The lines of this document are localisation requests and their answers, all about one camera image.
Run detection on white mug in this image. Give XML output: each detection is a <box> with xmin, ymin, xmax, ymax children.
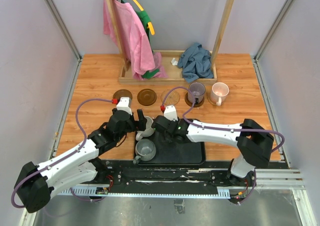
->
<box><xmin>135</xmin><ymin>116</ymin><xmax>155</xmax><ymax>141</ymax></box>

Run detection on plain brown wooden coaster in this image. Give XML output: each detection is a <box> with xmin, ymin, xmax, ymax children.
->
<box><xmin>137</xmin><ymin>88</ymin><xmax>157</xmax><ymax>106</ymax></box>

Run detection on grey mug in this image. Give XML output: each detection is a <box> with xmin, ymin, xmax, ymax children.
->
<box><xmin>133</xmin><ymin>138</ymin><xmax>156</xmax><ymax>165</ymax></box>

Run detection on grooved dark wooden coaster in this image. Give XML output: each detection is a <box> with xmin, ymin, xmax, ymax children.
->
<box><xmin>184</xmin><ymin>92</ymin><xmax>205</xmax><ymax>108</ymax></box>

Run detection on woven rattan coaster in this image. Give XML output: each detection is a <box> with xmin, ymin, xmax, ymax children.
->
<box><xmin>208</xmin><ymin>97</ymin><xmax>222</xmax><ymax>106</ymax></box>
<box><xmin>160</xmin><ymin>89</ymin><xmax>180</xmax><ymax>106</ymax></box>

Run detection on purple mug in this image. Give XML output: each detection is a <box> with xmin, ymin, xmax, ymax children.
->
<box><xmin>187</xmin><ymin>82</ymin><xmax>206</xmax><ymax>105</ymax></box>

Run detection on pink mug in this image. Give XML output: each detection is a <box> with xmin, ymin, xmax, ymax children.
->
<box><xmin>209</xmin><ymin>82</ymin><xmax>230</xmax><ymax>105</ymax></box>

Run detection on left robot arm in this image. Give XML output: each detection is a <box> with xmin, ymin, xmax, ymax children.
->
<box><xmin>11</xmin><ymin>108</ymin><xmax>147</xmax><ymax>213</ymax></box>

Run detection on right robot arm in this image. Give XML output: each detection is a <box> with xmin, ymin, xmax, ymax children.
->
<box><xmin>152</xmin><ymin>115</ymin><xmax>274</xmax><ymax>186</ymax></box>

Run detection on far left wooden coaster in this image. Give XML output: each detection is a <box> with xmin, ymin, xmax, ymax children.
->
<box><xmin>112</xmin><ymin>89</ymin><xmax>133</xmax><ymax>104</ymax></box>

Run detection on black serving tray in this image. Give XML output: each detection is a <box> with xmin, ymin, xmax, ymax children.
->
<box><xmin>138</xmin><ymin>130</ymin><xmax>206</xmax><ymax>166</ymax></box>

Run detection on wooden clothes rack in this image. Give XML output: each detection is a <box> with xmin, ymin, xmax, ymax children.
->
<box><xmin>105</xmin><ymin>0</ymin><xmax>234</xmax><ymax>85</ymax></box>

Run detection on pink shirt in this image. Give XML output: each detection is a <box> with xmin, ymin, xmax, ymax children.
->
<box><xmin>113</xmin><ymin>0</ymin><xmax>168</xmax><ymax>80</ymax></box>

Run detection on white clip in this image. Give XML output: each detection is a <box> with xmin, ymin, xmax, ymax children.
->
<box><xmin>171</xmin><ymin>58</ymin><xmax>178</xmax><ymax>66</ymax></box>

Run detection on blue crumpled shirt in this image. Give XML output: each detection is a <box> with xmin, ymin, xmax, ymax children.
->
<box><xmin>177</xmin><ymin>42</ymin><xmax>214</xmax><ymax>83</ymax></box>

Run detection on green garment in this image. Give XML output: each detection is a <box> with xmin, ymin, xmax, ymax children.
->
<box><xmin>110</xmin><ymin>0</ymin><xmax>161</xmax><ymax>81</ymax></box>

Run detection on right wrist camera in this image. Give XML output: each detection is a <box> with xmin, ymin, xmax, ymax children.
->
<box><xmin>160</xmin><ymin>105</ymin><xmax>178</xmax><ymax>121</ymax></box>

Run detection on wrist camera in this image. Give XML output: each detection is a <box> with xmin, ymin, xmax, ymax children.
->
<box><xmin>160</xmin><ymin>105</ymin><xmax>178</xmax><ymax>121</ymax></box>
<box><xmin>112</xmin><ymin>97</ymin><xmax>133</xmax><ymax>115</ymax></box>

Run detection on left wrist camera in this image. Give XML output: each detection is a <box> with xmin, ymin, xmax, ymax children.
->
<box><xmin>112</xmin><ymin>97</ymin><xmax>133</xmax><ymax>115</ymax></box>

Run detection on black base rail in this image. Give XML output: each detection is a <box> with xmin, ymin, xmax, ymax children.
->
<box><xmin>49</xmin><ymin>158</ymin><xmax>266</xmax><ymax>197</ymax></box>

